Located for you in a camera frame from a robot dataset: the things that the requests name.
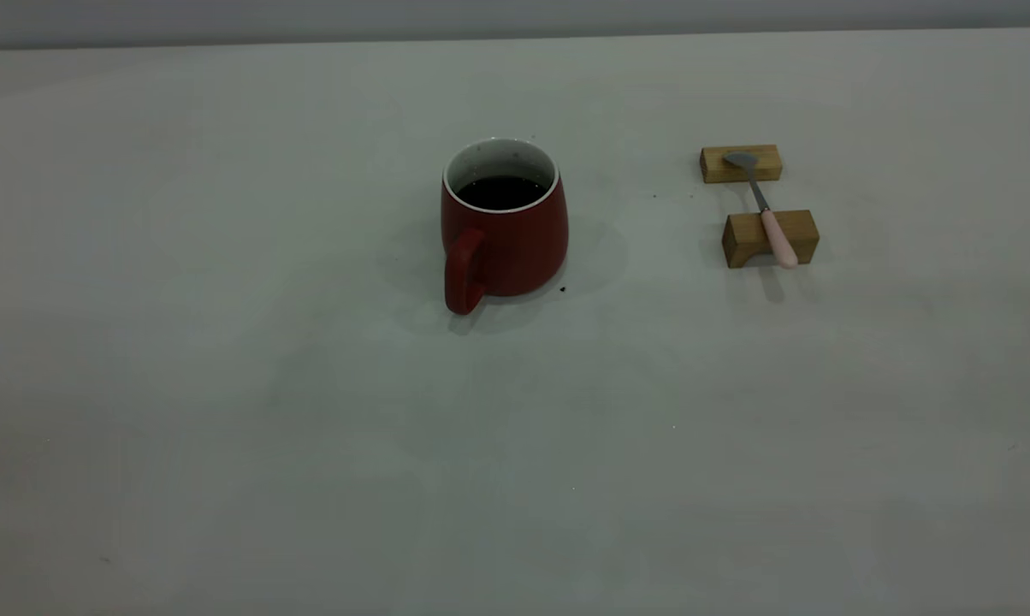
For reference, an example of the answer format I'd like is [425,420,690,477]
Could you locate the red ceramic coffee cup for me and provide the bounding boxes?
[441,138,570,316]

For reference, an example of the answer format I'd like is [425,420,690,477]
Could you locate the pink handled metal spoon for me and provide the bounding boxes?
[724,151,799,270]

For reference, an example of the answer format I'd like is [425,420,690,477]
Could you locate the arched wooden block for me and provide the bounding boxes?
[721,210,820,270]

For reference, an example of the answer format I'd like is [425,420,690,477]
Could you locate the flat rectangular wooden block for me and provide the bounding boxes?
[700,145,783,185]

